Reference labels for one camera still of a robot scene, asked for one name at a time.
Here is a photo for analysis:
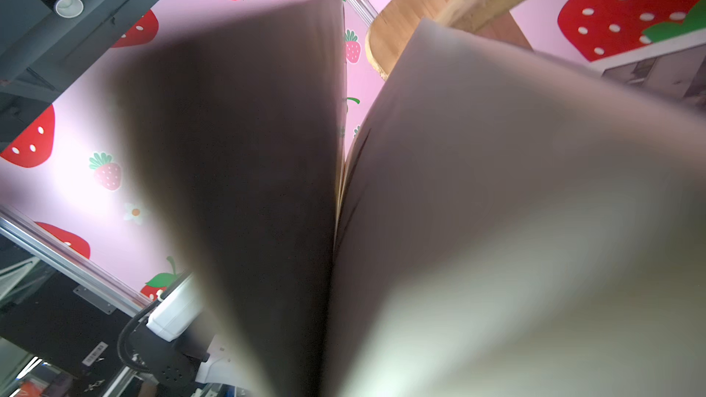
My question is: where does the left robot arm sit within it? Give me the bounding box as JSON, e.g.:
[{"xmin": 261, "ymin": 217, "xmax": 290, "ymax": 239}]
[{"xmin": 116, "ymin": 272, "xmax": 248, "ymax": 396}]

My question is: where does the white hardcover book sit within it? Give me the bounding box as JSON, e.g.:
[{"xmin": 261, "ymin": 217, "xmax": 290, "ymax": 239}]
[{"xmin": 589, "ymin": 29, "xmax": 705, "ymax": 114}]

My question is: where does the black wolf cover book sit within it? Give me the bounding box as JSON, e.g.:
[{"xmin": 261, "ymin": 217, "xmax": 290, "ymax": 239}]
[{"xmin": 112, "ymin": 0, "xmax": 705, "ymax": 396}]

